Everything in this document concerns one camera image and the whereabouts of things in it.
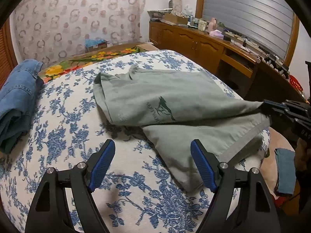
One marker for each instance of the small cardboard box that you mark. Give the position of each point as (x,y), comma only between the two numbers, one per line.
(97,46)

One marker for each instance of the stack of newspapers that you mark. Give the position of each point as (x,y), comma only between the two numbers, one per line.
(159,13)

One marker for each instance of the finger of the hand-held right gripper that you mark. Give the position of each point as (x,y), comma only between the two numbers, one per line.
(279,110)

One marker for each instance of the grey pants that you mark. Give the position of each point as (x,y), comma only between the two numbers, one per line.
(170,97)

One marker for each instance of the red basket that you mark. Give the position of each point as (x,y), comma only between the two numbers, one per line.
(295,83)

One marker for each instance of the black device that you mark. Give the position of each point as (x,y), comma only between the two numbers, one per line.
(277,65)

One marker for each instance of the wooden cabinet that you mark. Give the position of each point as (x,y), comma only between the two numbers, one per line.
(194,43)

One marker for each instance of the grey window blind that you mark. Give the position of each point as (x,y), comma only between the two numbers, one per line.
(247,12)

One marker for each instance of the cluster of small bottles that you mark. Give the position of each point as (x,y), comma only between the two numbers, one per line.
(199,23)

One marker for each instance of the blue plastic bag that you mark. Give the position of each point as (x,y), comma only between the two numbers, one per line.
(93,41)

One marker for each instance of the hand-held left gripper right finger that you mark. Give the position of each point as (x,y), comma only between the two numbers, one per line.
(203,167)

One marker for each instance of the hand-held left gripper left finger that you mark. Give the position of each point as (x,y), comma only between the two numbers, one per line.
(102,165)

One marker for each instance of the blue jeans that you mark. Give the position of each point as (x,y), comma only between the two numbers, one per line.
(17,102)

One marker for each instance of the open cardboard box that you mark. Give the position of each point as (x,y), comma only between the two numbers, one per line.
(176,19)

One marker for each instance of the blue floral white quilt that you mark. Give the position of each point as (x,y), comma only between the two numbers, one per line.
(60,126)

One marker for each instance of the teal cloth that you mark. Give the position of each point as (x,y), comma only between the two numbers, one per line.
(285,170)

